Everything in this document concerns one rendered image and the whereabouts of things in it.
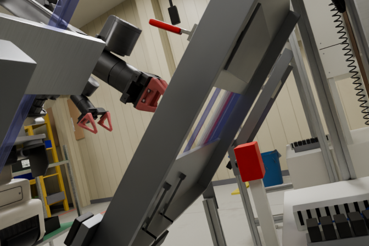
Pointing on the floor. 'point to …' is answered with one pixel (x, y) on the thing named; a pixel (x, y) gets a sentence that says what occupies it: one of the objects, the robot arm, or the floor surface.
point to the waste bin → (272, 168)
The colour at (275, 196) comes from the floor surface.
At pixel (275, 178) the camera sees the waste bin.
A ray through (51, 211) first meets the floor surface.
